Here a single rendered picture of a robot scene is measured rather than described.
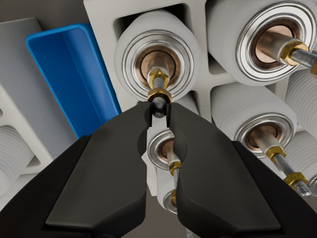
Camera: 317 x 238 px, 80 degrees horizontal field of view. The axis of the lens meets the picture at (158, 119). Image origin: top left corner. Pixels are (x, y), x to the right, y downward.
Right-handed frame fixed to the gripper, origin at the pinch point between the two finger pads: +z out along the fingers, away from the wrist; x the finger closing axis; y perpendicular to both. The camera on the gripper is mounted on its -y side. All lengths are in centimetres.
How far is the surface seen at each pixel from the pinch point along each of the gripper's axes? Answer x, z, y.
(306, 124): 21.4, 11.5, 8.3
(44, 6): -22.9, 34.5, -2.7
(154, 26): -0.5, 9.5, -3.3
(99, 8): -7.3, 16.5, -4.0
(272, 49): 10.3, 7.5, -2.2
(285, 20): 11.5, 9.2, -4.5
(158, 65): -0.1, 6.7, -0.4
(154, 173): 0.5, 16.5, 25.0
